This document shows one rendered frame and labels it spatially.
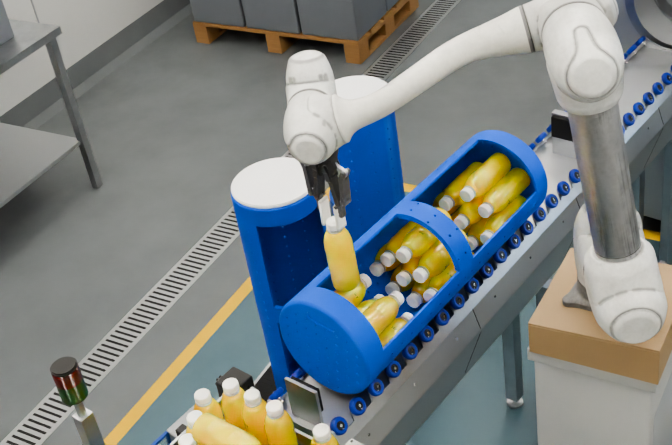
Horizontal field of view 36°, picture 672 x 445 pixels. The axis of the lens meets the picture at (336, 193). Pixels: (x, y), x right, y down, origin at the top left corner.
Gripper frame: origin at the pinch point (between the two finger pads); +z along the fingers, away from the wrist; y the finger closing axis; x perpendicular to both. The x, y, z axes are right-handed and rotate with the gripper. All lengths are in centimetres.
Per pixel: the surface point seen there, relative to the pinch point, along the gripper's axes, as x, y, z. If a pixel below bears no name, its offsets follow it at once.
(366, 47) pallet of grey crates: -282, 222, 135
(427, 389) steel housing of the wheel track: -11, -13, 60
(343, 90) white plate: -103, 83, 39
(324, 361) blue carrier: 10.7, 0.7, 38.5
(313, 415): 20, -2, 47
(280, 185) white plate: -45, 64, 40
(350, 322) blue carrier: 8.5, -8.2, 23.5
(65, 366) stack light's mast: 58, 36, 18
